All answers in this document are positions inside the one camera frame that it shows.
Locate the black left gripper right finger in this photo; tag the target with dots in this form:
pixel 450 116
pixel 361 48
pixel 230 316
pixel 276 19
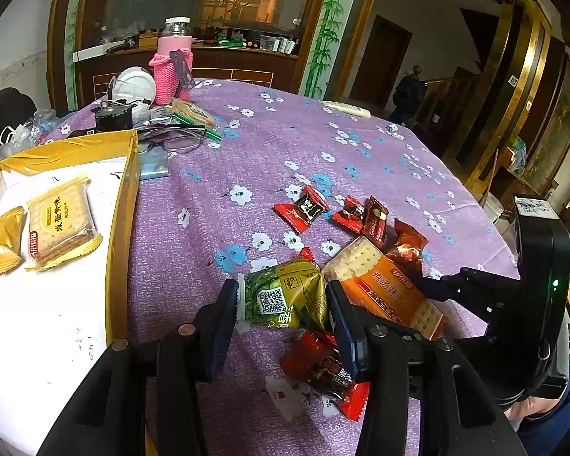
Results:
pixel 372 353

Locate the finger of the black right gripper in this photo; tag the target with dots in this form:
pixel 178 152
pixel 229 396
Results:
pixel 439 290

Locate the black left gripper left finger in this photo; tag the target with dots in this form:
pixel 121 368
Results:
pixel 193 353

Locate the orange cracker packet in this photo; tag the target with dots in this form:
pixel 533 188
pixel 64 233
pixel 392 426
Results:
pixel 371 280

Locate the dark red snack packet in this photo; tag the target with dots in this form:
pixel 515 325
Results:
pixel 375 222

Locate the green gold snack packet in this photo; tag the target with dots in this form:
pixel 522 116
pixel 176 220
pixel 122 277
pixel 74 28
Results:
pixel 289 295

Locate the person's right hand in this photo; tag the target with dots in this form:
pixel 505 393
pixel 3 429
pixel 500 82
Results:
pixel 531 407

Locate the brown shiny snack packet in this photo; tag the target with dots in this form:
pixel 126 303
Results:
pixel 406 249

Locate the red candy packet near gripper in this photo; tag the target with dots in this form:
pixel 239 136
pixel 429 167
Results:
pixel 314 359

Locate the small red candy packet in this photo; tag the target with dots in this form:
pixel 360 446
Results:
pixel 350 216

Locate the purple floral tablecloth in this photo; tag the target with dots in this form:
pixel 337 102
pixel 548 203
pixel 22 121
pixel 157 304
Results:
pixel 213 218

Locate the yellow cardboard box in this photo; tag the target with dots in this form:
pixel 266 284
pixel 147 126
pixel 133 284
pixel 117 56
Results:
pixel 66 299

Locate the red black candy packet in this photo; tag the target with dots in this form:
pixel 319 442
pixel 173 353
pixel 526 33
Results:
pixel 301 214

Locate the yellow cracker packet in box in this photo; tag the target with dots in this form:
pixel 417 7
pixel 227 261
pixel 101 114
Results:
pixel 61 226

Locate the person in dark clothes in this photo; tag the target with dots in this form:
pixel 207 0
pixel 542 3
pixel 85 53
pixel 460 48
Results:
pixel 408 96

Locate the blue tissue packet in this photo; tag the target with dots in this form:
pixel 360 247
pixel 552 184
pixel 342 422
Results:
pixel 154 162

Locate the eyeglasses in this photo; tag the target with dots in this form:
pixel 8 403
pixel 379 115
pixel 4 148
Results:
pixel 170 138

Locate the gold snack packet in box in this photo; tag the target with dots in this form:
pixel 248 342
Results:
pixel 11 226

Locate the green trimmed biscuit packet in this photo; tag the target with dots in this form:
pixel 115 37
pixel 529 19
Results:
pixel 189 114

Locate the black round pot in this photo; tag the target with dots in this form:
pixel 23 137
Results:
pixel 112 116

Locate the clear plastic bag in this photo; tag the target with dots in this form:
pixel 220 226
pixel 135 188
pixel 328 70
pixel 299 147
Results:
pixel 29 134

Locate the white round container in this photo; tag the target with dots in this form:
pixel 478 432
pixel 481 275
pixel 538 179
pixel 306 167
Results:
pixel 134 84

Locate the pink sleeved water bottle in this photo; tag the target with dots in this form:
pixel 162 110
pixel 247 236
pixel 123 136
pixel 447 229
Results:
pixel 172 62

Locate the black chair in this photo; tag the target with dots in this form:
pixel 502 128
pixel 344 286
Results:
pixel 16 109

